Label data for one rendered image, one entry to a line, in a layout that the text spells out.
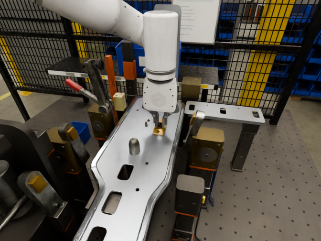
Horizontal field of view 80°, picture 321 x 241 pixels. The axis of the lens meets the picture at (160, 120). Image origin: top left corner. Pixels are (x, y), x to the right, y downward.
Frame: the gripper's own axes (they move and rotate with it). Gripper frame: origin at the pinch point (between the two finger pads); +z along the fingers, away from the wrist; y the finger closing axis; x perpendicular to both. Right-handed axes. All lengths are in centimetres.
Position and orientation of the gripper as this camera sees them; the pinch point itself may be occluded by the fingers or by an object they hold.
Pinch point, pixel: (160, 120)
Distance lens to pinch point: 63.6
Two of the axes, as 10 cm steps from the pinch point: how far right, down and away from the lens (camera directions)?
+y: 9.8, 1.2, -1.7
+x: 2.1, -5.7, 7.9
